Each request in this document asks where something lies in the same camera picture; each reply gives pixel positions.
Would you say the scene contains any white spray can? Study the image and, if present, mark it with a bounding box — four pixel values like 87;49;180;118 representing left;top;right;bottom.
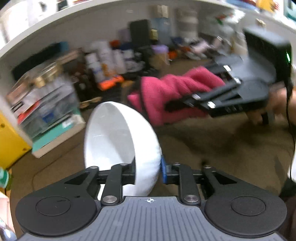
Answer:
92;42;112;82

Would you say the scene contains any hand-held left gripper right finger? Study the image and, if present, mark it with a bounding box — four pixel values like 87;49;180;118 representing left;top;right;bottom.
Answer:
160;156;237;205

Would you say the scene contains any teal book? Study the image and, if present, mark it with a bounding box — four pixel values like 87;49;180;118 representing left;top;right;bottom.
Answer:
31;109;86;158

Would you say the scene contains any clear plastic storage box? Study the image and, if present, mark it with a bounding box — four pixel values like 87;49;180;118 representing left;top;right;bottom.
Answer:
18;79;79;142

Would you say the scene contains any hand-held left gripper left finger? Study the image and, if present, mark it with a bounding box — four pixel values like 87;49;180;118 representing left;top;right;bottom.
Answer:
63;163;136;205

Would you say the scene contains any purple-lidded toothpick jar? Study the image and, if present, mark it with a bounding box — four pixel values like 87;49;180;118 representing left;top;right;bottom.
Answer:
150;45;169;70

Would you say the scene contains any person's right hand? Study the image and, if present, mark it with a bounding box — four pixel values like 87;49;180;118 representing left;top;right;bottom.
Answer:
248;89;296;126

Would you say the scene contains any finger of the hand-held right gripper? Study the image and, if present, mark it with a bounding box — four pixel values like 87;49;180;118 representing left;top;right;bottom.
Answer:
164;83;242;112
203;64;243;85

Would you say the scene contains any black phone stand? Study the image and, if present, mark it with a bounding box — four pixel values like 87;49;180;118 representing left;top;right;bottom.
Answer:
129;20;153;68

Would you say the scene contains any green glass bottle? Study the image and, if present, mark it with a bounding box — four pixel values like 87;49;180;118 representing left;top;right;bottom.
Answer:
0;168;13;191

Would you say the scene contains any gold hair clip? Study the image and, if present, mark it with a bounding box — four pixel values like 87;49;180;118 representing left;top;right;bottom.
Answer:
80;97;102;108

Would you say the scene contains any blue glass bottle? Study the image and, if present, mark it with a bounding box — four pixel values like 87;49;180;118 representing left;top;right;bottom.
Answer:
150;6;172;45

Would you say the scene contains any gold tape roll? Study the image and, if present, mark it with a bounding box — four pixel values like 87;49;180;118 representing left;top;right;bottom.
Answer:
34;64;63;86

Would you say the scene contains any white wall shelf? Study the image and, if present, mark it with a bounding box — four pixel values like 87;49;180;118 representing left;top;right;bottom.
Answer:
0;0;296;139

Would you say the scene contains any white ceramic bowl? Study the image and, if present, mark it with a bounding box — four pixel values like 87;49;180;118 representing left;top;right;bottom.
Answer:
84;101;162;197

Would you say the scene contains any black bristle brush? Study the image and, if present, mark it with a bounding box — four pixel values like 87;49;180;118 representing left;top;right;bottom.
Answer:
11;42;70;79

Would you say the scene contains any yellow plastic case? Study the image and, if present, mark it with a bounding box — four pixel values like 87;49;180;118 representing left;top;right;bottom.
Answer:
0;110;32;169

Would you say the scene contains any orange plastic tool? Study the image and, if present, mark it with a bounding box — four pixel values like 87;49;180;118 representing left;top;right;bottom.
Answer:
98;75;124;91

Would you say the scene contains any brown desk mat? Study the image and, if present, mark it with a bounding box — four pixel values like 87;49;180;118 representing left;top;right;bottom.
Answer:
9;59;296;241

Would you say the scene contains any pink terry cloth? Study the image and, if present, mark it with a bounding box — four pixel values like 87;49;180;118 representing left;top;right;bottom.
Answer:
127;66;226;127

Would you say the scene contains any white ribbed cup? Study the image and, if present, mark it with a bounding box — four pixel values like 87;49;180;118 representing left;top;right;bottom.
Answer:
177;9;199;37

